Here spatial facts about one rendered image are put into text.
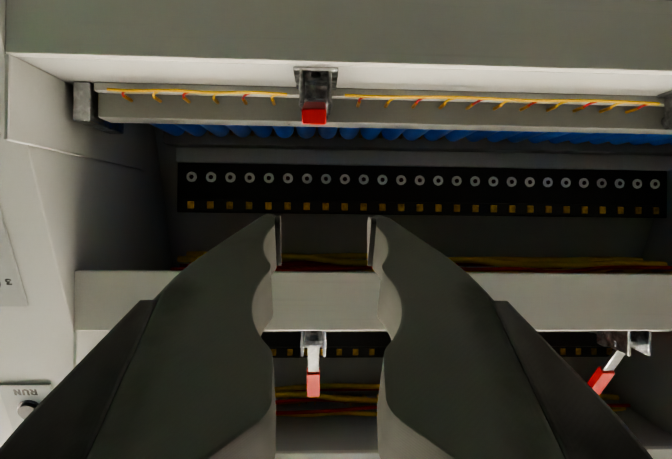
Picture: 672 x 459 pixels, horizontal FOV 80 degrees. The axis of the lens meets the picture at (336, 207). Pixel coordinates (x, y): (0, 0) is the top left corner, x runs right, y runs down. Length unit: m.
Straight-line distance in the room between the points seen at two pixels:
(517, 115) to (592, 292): 0.15
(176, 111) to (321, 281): 0.17
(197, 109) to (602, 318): 0.35
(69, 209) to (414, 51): 0.27
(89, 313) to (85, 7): 0.21
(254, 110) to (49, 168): 0.14
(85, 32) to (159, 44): 0.04
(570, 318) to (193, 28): 0.34
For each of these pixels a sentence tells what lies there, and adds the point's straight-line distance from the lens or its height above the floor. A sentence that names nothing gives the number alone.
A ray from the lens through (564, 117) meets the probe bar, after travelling 0.36.
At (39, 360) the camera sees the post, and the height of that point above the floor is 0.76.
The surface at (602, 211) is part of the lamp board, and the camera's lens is 0.54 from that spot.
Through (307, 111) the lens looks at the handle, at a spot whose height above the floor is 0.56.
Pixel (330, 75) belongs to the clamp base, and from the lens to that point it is 0.26.
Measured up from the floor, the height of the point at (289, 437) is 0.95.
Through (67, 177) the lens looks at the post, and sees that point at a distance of 0.35.
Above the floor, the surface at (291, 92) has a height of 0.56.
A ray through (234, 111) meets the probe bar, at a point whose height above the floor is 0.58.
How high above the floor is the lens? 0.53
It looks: 21 degrees up
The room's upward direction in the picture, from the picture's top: 178 degrees counter-clockwise
